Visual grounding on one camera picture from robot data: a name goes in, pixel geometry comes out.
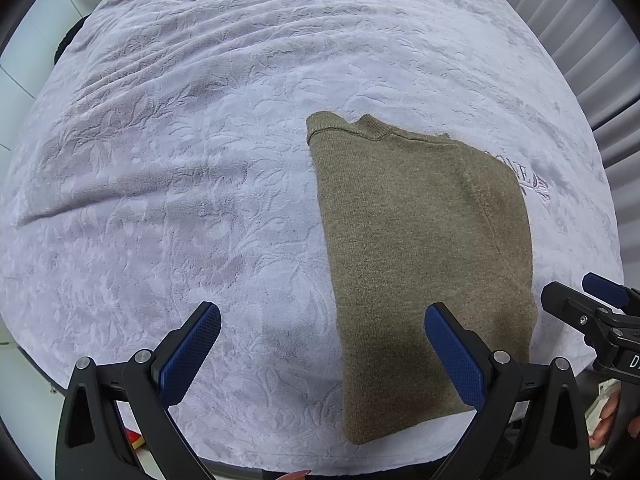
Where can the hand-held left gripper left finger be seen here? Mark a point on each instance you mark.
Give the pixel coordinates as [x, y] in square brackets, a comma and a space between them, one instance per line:
[192, 355]

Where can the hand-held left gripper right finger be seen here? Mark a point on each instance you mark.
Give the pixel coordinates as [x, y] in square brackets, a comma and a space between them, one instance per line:
[455, 355]

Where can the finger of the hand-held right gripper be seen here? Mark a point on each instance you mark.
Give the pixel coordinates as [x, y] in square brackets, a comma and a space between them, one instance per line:
[607, 290]
[565, 305]

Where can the olive brown knit sweater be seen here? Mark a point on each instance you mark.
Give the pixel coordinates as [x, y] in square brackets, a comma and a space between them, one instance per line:
[410, 240]

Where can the person's right hand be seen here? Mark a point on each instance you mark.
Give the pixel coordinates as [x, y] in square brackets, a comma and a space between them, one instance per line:
[607, 407]

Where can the person's left hand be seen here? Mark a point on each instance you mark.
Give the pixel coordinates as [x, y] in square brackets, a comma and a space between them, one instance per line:
[298, 473]

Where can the white paper box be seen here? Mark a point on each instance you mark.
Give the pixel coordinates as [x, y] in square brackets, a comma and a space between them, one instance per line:
[606, 387]

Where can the red box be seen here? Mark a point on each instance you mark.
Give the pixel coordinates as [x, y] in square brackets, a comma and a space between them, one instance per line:
[136, 440]

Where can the lavender embossed blanket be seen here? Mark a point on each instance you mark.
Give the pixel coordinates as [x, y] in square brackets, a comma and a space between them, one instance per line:
[175, 160]

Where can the grey pleated curtain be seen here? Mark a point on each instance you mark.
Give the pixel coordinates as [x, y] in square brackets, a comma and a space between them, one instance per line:
[575, 35]

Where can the white wardrobe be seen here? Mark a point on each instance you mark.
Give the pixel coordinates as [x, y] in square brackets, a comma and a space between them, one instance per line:
[20, 85]

